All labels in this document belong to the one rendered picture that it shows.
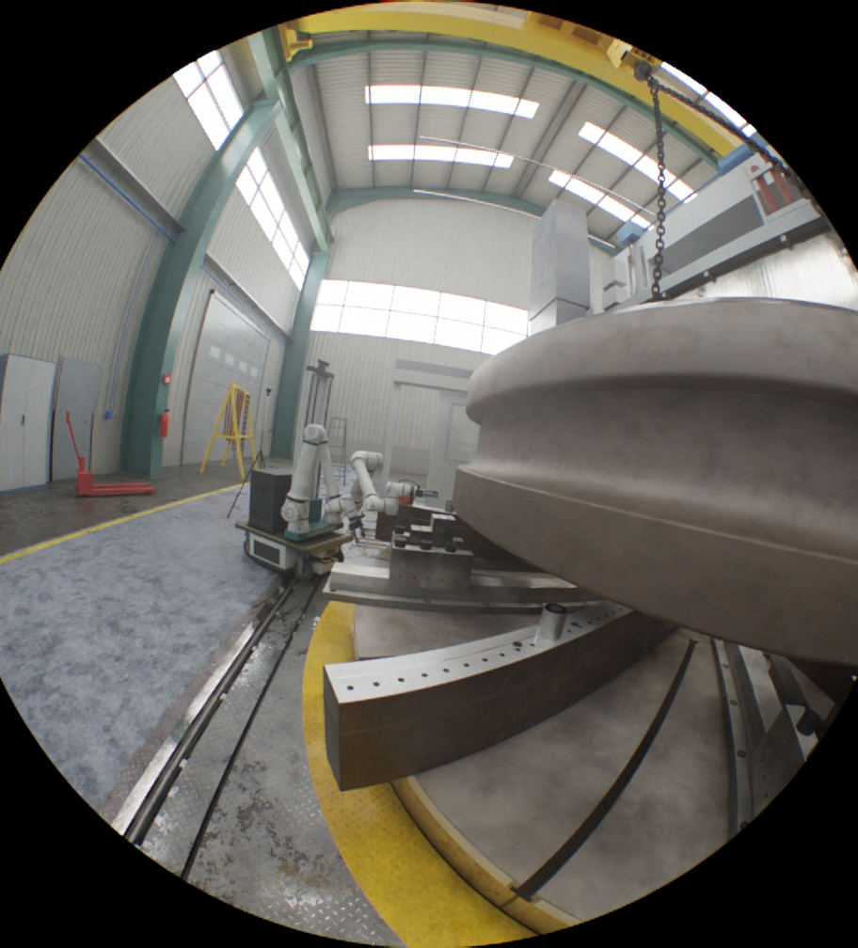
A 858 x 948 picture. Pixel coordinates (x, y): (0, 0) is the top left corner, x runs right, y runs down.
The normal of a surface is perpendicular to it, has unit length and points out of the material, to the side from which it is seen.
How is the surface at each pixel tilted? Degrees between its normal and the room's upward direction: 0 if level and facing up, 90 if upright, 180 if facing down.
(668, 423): 90
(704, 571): 90
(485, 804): 0
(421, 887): 0
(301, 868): 0
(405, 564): 90
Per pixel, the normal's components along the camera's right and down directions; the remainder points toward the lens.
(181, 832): 0.13, -0.99
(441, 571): 0.10, 0.08
